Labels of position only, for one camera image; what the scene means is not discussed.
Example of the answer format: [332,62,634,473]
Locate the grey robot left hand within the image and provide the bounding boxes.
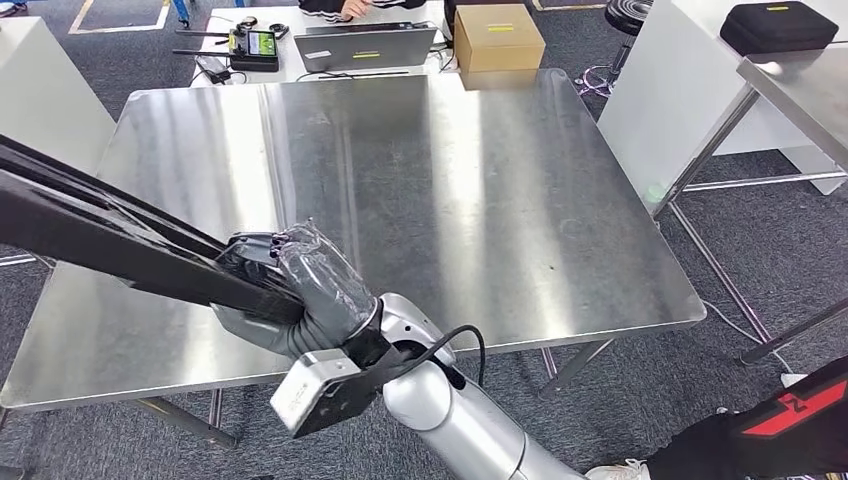
[210,221,382,362]

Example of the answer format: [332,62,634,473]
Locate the black plastic plate frame part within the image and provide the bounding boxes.
[0,132,307,327]

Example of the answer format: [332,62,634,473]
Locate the stainless steel workbench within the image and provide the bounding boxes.
[0,68,708,480]

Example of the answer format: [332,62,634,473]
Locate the person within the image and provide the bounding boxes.
[298,0,429,24]
[586,354,848,480]

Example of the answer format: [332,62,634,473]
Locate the grey laptop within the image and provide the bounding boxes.
[293,21,439,74]

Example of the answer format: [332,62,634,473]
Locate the black remote controller with screen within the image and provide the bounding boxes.
[173,16,289,73]

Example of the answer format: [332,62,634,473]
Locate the cardboard box with yellow label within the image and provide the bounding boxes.
[453,3,547,74]

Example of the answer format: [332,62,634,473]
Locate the black power adapter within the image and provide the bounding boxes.
[195,56,234,86]

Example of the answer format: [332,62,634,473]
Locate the white panel desk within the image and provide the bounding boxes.
[596,0,848,217]
[0,16,117,177]

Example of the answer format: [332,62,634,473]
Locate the black zip case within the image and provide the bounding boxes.
[718,1,841,58]

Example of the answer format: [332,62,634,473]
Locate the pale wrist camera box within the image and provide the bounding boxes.
[269,349,362,439]

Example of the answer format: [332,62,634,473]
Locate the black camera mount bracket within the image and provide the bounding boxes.
[291,311,425,440]

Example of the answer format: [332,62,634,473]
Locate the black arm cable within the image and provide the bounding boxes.
[397,324,487,389]

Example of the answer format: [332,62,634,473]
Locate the white power cable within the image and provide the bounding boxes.
[698,298,806,389]

